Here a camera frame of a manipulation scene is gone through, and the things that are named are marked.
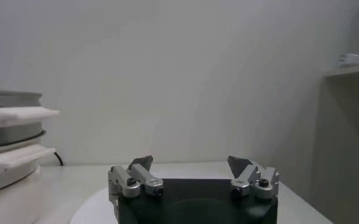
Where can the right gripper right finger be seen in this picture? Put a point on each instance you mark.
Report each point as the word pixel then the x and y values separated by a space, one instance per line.
pixel 252 179

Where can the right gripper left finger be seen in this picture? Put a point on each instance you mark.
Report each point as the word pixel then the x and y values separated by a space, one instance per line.
pixel 136 179

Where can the white round plate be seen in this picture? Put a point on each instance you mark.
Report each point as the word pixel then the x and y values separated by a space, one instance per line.
pixel 94 207

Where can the cream electric pot base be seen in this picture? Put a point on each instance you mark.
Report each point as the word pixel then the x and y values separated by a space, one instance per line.
pixel 11 182

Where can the flat white item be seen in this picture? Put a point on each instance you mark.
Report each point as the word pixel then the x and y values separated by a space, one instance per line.
pixel 354 59

